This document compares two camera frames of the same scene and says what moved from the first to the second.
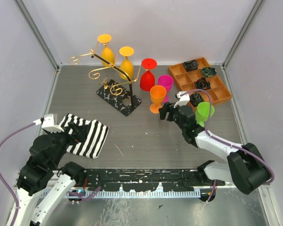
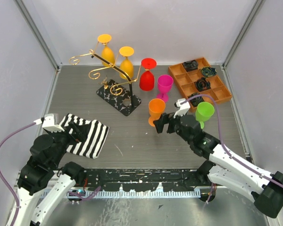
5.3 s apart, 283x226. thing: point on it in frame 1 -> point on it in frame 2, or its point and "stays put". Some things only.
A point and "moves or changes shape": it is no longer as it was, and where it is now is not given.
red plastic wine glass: x=147 y=78 stays put
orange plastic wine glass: x=157 y=93 moves or changes shape
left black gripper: x=80 y=134 stays put
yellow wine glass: x=126 y=65 stays put
